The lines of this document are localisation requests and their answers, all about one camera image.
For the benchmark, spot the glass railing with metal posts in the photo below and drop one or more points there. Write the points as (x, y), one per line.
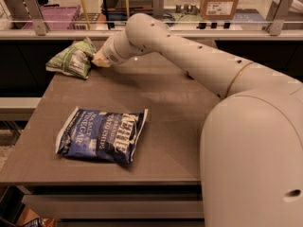
(248, 24)

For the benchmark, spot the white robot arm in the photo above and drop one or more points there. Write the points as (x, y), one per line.
(251, 148)

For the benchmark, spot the yellow broom handle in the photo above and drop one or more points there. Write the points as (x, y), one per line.
(83, 5)

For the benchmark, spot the cardboard box with label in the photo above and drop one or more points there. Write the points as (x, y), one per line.
(218, 9)

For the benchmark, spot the purple plastic crate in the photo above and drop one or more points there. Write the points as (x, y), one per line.
(59, 18)

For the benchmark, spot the blue Kettle chip bag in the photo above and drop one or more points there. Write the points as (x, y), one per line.
(98, 135)

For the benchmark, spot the green jalapeno chip bag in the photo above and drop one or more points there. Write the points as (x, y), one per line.
(75, 60)

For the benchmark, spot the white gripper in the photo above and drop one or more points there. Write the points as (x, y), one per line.
(109, 54)

